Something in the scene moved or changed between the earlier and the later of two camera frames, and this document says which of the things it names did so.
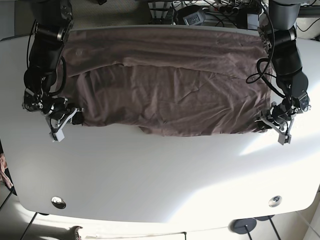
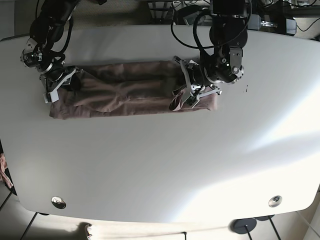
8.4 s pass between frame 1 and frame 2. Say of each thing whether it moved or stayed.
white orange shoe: moved
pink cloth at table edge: stayed
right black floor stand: stayed
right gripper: moved
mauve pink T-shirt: moved
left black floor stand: stayed
